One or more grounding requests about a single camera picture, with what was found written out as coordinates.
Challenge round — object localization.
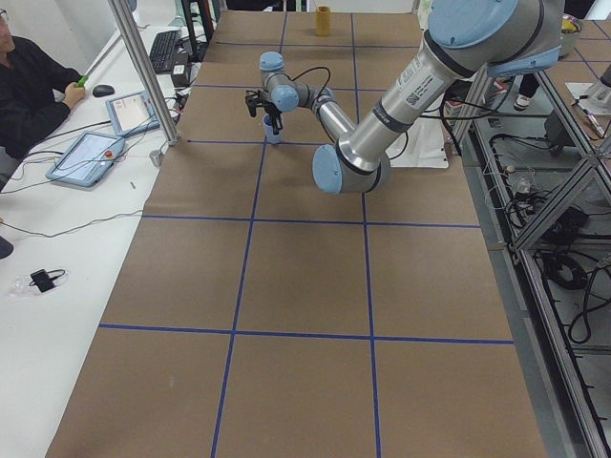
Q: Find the blue teach pendant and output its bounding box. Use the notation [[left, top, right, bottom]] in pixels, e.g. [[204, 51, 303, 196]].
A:
[[105, 91, 159, 137], [46, 132, 126, 188]]

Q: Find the small black adapter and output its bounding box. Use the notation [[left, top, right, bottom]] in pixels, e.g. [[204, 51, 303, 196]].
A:
[[30, 269, 66, 293]]

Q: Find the bamboo wooden cup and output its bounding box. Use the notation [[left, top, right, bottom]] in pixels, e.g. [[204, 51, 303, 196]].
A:
[[315, 6, 331, 37]]

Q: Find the black computer mouse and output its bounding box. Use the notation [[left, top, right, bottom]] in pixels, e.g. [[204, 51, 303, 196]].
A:
[[92, 84, 116, 98]]

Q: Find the blue teach pendant near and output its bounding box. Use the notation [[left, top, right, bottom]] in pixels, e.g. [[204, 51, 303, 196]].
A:
[[46, 132, 126, 188]]

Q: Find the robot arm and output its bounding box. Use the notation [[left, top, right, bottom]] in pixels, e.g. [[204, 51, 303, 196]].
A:
[[245, 1, 564, 194]]

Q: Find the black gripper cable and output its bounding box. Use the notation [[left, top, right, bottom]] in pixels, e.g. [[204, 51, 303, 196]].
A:
[[285, 66, 332, 104]]

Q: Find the aluminium frame rail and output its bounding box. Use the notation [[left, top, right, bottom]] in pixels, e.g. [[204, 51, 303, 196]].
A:
[[511, 155, 610, 253]]

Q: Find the blue teach pendant far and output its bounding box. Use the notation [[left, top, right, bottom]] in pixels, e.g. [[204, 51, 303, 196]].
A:
[[105, 91, 159, 137]]

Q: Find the aluminium frame post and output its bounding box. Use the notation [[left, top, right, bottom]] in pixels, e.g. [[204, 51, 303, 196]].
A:
[[108, 0, 179, 146]]

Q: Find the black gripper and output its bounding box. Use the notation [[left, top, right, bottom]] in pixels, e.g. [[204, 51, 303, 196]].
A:
[[244, 90, 283, 133]]

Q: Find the black keyboard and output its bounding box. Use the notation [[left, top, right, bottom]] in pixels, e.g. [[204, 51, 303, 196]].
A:
[[149, 30, 181, 74]]

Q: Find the seated person in black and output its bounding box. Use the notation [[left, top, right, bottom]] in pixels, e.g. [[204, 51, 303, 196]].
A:
[[0, 8, 88, 161]]

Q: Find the light blue plastic cup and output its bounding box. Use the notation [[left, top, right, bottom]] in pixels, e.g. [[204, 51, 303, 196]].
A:
[[263, 114, 283, 144]]

